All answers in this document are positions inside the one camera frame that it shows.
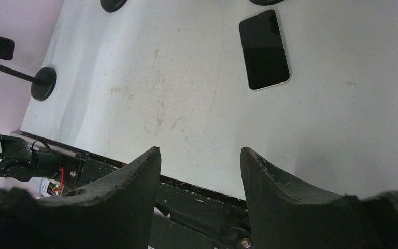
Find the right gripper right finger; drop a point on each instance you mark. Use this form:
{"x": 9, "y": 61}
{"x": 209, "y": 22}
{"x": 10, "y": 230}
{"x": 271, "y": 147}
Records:
{"x": 287, "y": 212}

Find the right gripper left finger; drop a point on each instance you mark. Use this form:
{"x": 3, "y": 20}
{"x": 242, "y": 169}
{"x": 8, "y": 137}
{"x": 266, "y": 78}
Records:
{"x": 114, "y": 211}

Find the black smartphone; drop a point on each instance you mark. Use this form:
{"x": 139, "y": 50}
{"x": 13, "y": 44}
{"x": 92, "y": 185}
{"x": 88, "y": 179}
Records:
{"x": 263, "y": 50}

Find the black round-base phone stand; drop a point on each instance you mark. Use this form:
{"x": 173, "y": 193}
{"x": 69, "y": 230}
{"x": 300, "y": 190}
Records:
{"x": 266, "y": 2}

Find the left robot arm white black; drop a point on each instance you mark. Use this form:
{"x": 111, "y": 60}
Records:
{"x": 22, "y": 162}

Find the black rear phone stand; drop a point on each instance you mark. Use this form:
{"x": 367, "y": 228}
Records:
{"x": 111, "y": 6}

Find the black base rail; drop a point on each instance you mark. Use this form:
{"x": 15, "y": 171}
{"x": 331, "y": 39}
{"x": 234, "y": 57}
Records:
{"x": 185, "y": 216}

